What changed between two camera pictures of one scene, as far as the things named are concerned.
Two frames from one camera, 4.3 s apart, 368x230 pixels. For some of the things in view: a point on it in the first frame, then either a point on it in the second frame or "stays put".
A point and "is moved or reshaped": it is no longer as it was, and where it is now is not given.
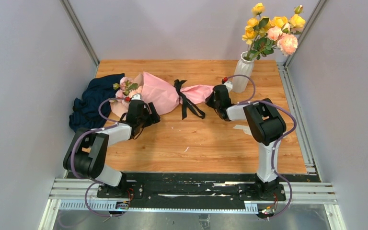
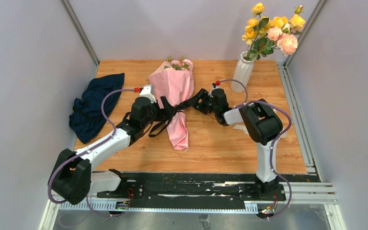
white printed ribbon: (246, 129) stays put
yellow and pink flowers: (263, 35) stays put
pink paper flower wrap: (163, 93) is moved or reshaped
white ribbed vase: (245, 67) stays put
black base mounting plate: (199, 186) stays put
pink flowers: (124, 87) → (183, 64)
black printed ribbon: (186, 102) → (170, 111)
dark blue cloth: (85, 114) stays put
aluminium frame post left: (86, 36) stays put
